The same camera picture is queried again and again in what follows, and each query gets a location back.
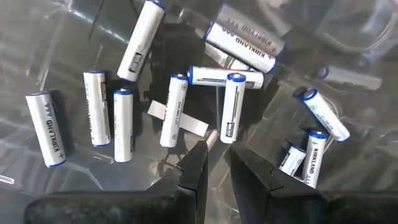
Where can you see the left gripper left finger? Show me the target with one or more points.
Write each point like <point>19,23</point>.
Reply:
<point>124,208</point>

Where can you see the clear plastic bin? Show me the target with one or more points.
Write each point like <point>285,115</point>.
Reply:
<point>77,37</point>

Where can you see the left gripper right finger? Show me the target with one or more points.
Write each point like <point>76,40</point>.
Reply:
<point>311,208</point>

